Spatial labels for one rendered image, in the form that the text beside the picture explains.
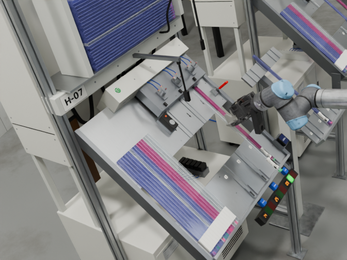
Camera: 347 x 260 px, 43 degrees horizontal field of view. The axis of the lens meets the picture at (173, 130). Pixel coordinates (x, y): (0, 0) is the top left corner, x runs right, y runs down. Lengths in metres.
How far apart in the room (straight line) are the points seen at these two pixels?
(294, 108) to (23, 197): 2.55
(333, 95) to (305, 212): 1.24
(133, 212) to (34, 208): 1.52
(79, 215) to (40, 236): 1.05
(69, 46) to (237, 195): 0.89
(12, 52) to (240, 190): 1.05
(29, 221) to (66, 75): 1.90
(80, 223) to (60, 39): 0.96
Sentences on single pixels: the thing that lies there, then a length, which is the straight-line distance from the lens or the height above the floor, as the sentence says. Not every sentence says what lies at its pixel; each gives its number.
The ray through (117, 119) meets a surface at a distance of 1.78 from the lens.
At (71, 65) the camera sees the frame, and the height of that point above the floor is 1.44.
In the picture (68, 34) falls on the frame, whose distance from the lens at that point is 1.59.
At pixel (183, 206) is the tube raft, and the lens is 1.70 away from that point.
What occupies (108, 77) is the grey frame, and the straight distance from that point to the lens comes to 1.74.
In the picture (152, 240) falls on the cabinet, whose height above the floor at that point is 0.62.
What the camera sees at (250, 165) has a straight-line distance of 1.96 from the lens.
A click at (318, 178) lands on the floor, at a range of 3.07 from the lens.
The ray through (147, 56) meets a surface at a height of 1.35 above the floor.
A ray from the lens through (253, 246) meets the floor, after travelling 2.68.
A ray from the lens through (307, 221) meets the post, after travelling 2.78.
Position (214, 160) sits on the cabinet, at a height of 0.62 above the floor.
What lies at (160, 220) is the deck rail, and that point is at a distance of 1.68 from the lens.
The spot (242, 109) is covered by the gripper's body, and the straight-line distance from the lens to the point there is 1.78.
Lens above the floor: 2.00
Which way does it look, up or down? 32 degrees down
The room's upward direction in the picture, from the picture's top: 15 degrees counter-clockwise
